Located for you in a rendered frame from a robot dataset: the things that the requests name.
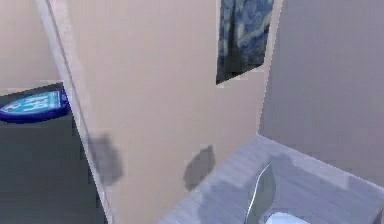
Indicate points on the white rounded object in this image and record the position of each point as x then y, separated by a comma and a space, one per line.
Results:
285, 218

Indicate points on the blue swirl framed wall picture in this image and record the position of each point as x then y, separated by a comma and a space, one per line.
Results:
243, 36

